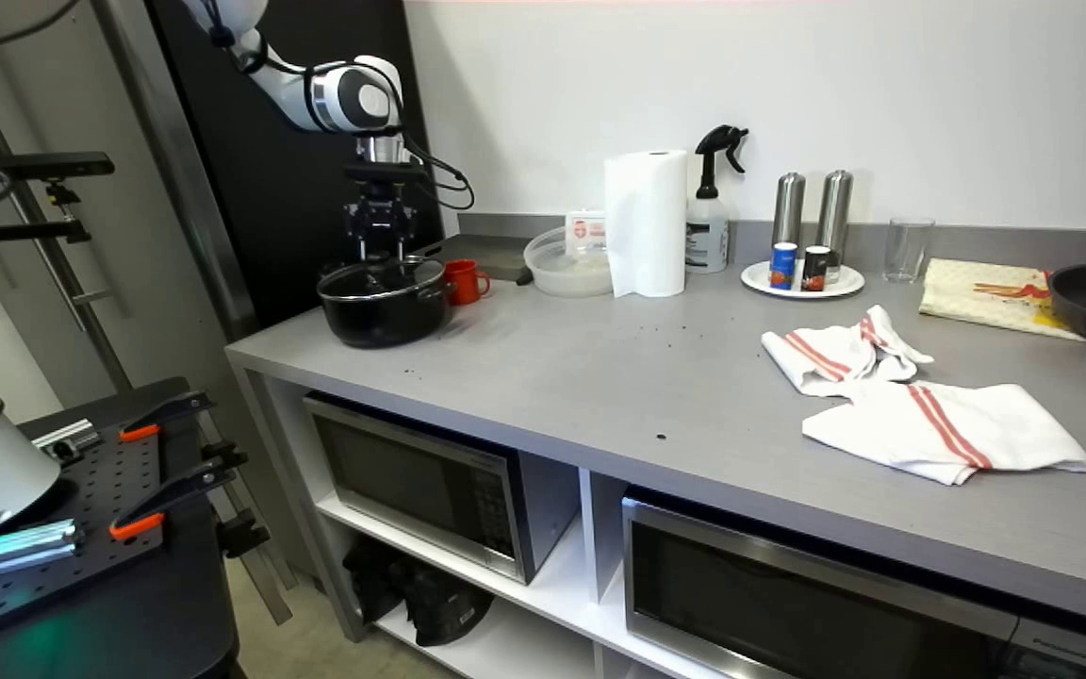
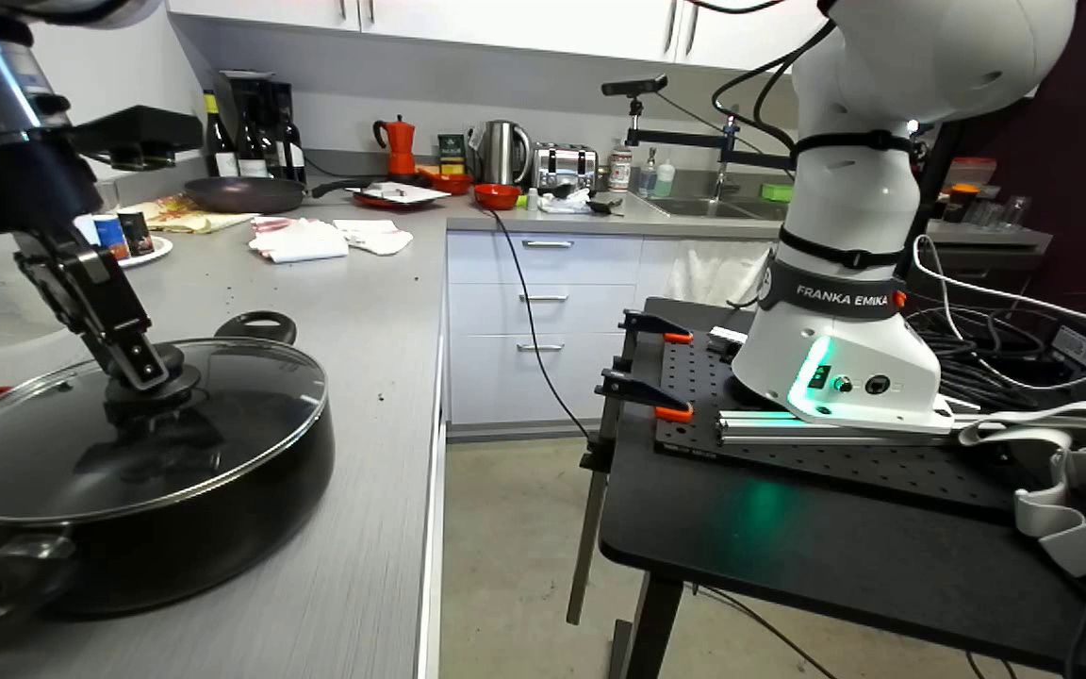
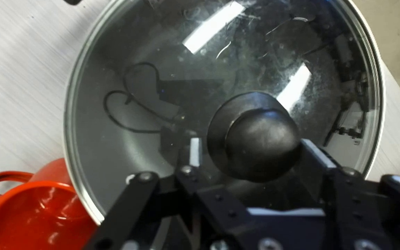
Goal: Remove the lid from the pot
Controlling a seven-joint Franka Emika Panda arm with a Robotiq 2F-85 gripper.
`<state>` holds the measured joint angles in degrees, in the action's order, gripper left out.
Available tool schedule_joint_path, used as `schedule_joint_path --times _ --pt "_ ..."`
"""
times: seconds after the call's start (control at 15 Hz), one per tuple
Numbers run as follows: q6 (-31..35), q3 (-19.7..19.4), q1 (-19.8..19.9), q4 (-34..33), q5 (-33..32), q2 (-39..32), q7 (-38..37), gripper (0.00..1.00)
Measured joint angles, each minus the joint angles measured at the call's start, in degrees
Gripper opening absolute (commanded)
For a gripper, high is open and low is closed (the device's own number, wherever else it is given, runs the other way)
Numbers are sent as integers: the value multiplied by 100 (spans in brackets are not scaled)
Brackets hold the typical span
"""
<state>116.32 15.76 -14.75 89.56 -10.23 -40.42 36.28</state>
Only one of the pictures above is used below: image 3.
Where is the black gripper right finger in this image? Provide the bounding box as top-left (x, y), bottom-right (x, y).
top-left (299, 137), bottom-right (400, 250)

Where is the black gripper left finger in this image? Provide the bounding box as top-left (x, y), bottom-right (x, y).
top-left (85, 136), bottom-right (238, 250)

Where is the glass lid with black knob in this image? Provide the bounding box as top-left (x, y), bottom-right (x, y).
top-left (62, 0), bottom-right (387, 227)

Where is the red cup with handle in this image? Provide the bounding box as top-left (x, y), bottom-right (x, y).
top-left (0, 157), bottom-right (99, 250)

